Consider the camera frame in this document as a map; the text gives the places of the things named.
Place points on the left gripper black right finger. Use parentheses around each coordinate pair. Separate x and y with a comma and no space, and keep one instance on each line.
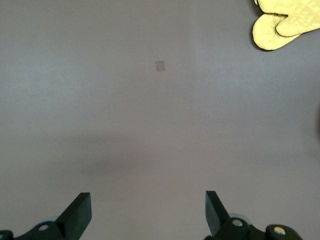
(217,220)

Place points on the yellow quilted oven mitt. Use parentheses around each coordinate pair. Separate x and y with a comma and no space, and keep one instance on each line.
(267,35)
(300,15)

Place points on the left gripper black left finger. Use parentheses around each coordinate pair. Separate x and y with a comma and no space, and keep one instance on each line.
(75,217)

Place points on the small brown tape marker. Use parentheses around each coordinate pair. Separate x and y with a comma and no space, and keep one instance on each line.
(160,66)

